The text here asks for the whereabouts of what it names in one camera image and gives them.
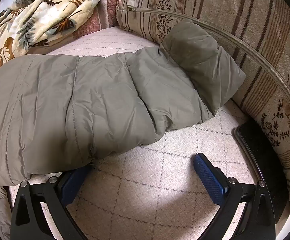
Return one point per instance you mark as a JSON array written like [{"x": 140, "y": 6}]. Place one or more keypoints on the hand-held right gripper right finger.
[{"x": 207, "y": 177}]

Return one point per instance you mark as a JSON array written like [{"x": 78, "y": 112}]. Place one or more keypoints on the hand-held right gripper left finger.
[{"x": 71, "y": 185}]

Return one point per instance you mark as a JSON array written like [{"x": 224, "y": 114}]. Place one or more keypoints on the grey-green puffer jacket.
[{"x": 85, "y": 100}]

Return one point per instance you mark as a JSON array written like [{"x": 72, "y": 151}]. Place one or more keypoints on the pink quilted bed cover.
[{"x": 145, "y": 205}]

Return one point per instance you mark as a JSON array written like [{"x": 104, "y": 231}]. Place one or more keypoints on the striped floral beige cushion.
[{"x": 234, "y": 10}]

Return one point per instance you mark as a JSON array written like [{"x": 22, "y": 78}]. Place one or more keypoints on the leaf print fleece blanket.
[{"x": 42, "y": 12}]

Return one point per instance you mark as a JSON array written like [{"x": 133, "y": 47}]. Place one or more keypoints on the pink and red pillow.
[{"x": 110, "y": 2}]

